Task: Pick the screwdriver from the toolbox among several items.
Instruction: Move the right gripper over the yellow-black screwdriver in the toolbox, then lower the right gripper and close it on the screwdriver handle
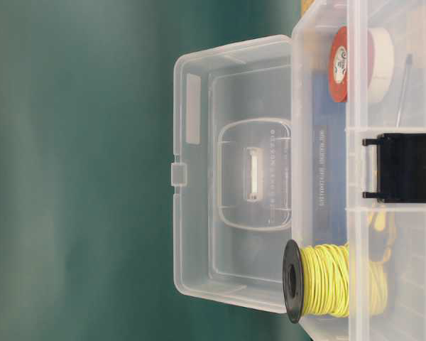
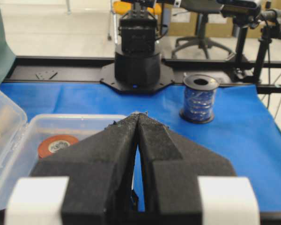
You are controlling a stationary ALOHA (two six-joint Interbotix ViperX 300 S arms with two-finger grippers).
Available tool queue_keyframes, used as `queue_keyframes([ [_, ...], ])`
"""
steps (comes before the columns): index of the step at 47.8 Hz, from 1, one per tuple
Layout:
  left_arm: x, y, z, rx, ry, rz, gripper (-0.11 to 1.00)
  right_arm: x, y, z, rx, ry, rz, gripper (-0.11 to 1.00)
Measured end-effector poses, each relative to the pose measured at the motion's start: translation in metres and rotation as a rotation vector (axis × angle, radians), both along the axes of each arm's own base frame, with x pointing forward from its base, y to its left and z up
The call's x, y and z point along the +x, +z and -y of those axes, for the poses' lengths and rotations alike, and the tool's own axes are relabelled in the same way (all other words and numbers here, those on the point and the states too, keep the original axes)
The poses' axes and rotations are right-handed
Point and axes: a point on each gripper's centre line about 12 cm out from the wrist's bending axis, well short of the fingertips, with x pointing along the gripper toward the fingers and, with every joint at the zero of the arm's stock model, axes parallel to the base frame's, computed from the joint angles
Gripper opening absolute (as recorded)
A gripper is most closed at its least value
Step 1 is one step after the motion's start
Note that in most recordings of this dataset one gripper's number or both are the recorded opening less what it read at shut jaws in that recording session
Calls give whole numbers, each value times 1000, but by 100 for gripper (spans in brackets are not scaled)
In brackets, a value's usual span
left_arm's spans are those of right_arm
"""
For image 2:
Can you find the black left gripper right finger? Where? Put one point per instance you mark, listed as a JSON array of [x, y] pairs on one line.
[[188, 184]]

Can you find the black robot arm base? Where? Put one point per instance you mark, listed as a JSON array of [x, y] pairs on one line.
[[137, 63]]

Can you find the cardboard box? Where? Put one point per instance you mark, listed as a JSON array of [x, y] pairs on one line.
[[184, 23]]

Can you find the black metal rail frame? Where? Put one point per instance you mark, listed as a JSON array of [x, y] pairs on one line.
[[100, 70]]

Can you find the clear plastic toolbox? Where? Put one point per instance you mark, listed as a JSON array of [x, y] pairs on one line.
[[20, 138]]

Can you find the blue table cloth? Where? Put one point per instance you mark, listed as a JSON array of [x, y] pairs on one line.
[[243, 130]]

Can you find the blue ribbon spool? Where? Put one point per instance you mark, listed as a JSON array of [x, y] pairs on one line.
[[199, 96]]

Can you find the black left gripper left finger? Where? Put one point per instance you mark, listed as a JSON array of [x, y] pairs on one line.
[[78, 185]]

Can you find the orange tape roll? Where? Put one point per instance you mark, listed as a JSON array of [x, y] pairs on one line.
[[55, 143]]

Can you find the orange chair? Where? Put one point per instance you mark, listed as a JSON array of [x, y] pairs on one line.
[[116, 8]]

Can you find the black office chair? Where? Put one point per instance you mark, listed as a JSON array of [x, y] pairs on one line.
[[203, 8]]

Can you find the black camera tripod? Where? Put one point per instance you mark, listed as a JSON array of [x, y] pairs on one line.
[[248, 14]]

